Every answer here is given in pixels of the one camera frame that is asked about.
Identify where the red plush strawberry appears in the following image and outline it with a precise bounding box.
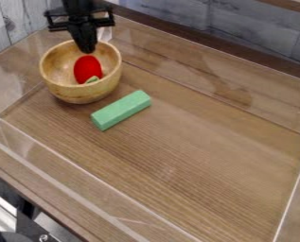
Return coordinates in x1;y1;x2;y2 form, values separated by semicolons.
74;55;104;84

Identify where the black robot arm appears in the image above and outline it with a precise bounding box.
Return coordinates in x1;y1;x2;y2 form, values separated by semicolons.
43;0;116;54

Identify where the clear acrylic tray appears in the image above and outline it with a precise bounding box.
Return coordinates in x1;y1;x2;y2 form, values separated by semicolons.
0;62;300;242

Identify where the green rectangular block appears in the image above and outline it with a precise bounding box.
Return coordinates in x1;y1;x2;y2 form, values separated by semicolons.
90;90;151;131

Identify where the black metal mount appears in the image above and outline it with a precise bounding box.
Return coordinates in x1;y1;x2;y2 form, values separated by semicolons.
15;211;60;242

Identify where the clear acrylic corner bracket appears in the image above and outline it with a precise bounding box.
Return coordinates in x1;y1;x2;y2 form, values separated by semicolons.
98;26;113;43

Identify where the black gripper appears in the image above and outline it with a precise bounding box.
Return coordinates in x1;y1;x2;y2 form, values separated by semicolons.
43;4;116;53

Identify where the wooden bowl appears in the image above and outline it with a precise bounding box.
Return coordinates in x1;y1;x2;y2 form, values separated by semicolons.
39;41;122;104

